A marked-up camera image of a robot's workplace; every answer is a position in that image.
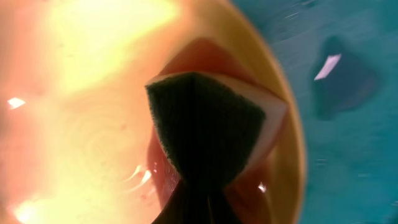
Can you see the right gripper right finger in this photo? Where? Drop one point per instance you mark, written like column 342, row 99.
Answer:
column 220, row 209

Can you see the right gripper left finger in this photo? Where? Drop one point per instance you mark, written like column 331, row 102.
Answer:
column 186, row 205

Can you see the green sponge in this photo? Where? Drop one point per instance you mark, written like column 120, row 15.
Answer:
column 213, row 128

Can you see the yellow plate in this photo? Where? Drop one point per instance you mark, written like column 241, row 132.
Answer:
column 77, row 144

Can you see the teal plastic tray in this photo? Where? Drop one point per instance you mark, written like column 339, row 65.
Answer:
column 340, row 57

